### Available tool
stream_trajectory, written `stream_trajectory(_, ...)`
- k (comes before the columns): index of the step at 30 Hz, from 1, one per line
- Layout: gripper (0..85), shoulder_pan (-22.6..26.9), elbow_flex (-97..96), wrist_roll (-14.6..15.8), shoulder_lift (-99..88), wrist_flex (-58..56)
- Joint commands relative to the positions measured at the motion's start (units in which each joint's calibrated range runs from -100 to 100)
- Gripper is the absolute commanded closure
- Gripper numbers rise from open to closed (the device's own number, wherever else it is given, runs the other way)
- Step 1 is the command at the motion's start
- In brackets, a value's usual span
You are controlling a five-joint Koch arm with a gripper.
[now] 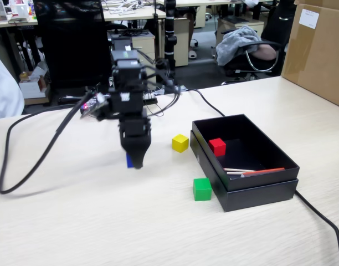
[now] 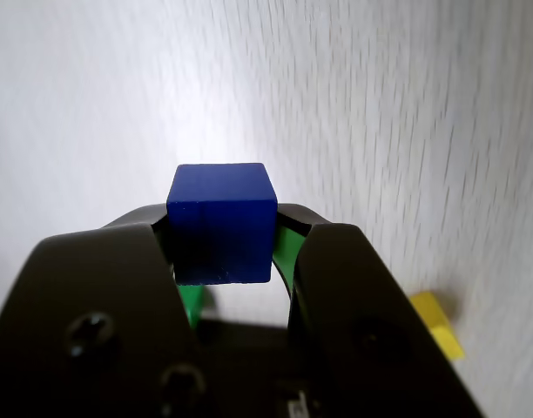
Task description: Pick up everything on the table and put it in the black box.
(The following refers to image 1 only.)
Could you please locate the thick black stand pole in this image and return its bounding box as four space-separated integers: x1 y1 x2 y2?
163 0 178 84

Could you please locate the white connector power board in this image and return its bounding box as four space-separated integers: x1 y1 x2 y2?
143 93 159 105

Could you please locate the pink cushion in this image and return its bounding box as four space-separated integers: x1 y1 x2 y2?
252 44 278 61

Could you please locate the black open box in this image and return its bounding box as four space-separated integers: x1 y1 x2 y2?
189 130 299 213

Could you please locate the yellow wooden cube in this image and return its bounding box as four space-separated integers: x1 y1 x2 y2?
171 134 189 154

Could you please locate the red wooden cube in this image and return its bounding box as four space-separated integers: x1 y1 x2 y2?
208 137 227 157

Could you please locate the green wooden cube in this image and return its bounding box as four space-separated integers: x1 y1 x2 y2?
193 177 213 202

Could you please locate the small white box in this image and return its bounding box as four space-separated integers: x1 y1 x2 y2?
14 3 29 17

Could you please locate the white shipping label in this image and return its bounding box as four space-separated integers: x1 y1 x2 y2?
299 8 320 30

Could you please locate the large brown cardboard box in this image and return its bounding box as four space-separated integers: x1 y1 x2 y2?
281 0 339 110

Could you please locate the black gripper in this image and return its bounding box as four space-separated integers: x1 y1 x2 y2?
107 91 152 169

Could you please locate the black highback office chair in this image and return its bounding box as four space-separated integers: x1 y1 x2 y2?
32 0 114 106

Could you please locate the thick black camera cable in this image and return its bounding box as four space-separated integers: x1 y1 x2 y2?
0 93 100 195

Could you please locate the robot controller board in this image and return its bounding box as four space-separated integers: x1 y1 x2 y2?
80 101 100 115

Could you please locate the black chrome office chair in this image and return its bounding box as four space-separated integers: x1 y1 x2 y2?
220 0 296 85

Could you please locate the grey blanket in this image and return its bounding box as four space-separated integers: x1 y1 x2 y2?
215 25 263 67

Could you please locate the beige office desk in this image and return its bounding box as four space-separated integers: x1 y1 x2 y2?
102 5 167 22
0 16 39 28

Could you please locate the white cardboard boxes stack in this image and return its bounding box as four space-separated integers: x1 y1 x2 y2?
18 62 52 106

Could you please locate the thin black stand pole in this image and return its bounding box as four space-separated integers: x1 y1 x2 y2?
152 4 161 60

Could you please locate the person in white shirt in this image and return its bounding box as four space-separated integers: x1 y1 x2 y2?
0 49 25 120

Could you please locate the black cardboard box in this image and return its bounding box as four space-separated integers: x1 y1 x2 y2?
192 114 300 192

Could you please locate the thick black table cable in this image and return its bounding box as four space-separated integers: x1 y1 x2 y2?
183 88 339 266

